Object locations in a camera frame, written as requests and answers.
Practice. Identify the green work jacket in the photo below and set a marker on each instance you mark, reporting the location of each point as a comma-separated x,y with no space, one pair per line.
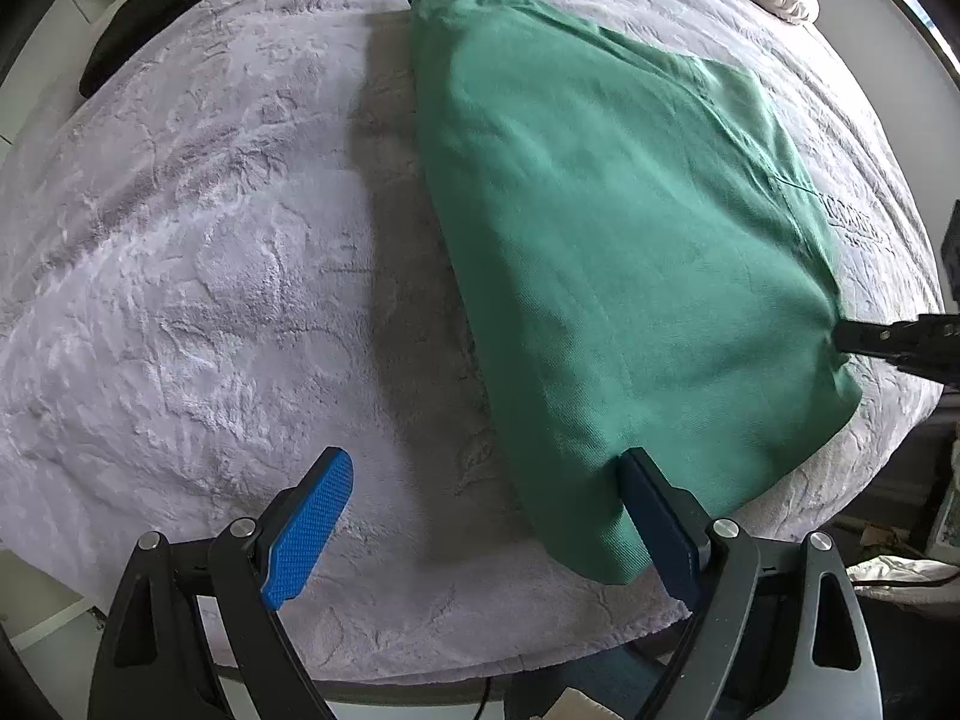
643,260

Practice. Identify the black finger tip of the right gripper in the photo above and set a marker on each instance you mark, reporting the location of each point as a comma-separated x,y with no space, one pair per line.
874,340

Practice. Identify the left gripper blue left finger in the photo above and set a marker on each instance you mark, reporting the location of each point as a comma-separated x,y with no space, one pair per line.
259,563

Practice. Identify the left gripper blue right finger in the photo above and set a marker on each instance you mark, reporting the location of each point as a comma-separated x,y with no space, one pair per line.
697,557

